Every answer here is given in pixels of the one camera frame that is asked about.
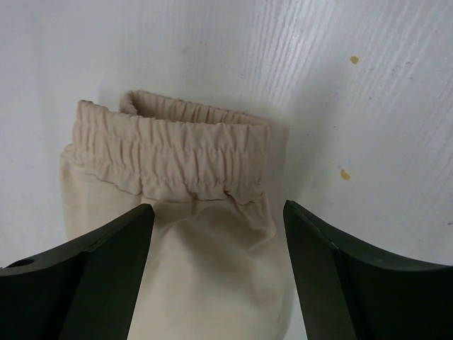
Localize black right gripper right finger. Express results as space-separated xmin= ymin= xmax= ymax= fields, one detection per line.
xmin=283 ymin=200 xmax=452 ymax=339

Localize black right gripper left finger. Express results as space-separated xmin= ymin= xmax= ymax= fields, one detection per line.
xmin=1 ymin=204 xmax=154 ymax=339

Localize beige trousers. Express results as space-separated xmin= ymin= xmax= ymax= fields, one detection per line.
xmin=60 ymin=91 xmax=288 ymax=339

